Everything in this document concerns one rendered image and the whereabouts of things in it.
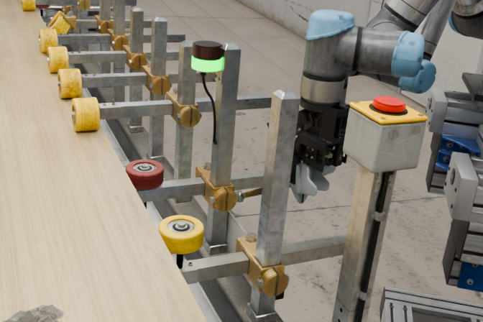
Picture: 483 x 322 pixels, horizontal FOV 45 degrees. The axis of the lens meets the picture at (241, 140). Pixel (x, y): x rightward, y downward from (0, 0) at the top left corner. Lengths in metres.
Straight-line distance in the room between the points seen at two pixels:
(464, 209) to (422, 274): 1.55
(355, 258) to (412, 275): 1.91
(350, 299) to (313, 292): 1.63
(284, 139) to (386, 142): 0.30
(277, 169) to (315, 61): 0.19
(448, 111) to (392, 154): 0.93
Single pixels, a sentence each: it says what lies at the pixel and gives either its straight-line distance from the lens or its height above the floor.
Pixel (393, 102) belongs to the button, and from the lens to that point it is 0.75.
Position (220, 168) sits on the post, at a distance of 1.26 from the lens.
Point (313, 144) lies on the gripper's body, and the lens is 1.04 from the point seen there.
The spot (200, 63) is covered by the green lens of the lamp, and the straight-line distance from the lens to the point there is 1.15.
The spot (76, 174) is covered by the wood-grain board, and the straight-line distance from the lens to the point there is 1.25.
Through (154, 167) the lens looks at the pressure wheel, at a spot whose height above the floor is 0.91.
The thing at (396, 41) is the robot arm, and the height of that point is 1.25.
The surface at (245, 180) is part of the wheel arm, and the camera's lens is 1.35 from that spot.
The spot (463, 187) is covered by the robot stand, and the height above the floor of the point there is 0.98.
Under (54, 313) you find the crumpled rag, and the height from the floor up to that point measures 0.91.
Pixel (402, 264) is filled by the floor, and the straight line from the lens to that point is 2.79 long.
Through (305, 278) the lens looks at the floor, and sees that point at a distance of 2.55.
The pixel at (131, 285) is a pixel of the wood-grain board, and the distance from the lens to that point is 0.92.
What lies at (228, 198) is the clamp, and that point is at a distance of 1.27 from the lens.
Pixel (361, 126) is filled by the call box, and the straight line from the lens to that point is 0.74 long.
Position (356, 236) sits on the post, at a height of 1.04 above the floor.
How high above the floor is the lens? 1.45
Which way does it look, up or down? 22 degrees down
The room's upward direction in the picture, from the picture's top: 5 degrees clockwise
